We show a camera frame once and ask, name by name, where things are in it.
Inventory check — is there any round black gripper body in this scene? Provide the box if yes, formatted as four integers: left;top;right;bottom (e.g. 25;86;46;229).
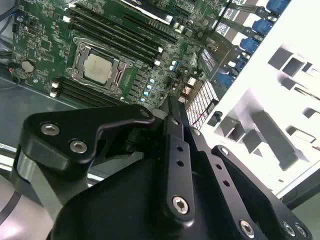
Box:
49;158;240;240

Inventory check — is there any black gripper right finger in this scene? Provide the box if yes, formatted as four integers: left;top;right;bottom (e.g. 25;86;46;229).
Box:
176;99;313;240

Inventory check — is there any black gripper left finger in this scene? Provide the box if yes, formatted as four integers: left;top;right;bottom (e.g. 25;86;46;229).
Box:
11;96;197;226

